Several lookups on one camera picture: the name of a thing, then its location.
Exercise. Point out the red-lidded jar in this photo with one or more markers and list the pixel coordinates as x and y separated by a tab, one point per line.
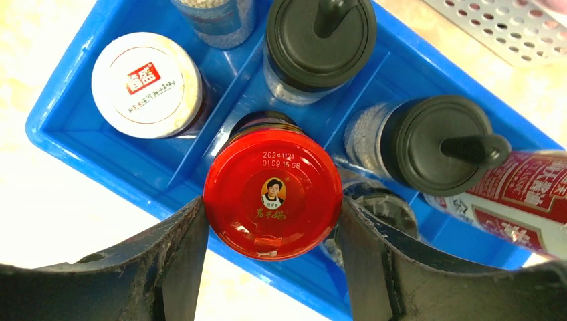
272	193

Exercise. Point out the black-capped squeeze bottle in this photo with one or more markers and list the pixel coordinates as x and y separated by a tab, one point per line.
313	48
438	145

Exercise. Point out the white-lidded brown spice jar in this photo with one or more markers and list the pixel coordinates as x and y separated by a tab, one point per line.
147	86

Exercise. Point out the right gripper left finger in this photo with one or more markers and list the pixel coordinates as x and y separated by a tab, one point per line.
154	275

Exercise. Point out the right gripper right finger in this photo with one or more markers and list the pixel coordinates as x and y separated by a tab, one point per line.
393	276

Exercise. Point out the white plastic basket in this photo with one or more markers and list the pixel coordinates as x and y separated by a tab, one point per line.
522	33

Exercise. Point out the silver-lidded clear shaker bottle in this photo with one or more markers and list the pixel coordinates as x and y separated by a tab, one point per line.
220	24

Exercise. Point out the small black cap bottle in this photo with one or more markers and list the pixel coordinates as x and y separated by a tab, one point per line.
383	204

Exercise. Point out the tall dark sauce bottle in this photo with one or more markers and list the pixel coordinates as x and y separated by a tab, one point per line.
523	202

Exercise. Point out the blue plastic divided tray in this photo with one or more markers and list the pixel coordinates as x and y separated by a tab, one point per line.
160	176

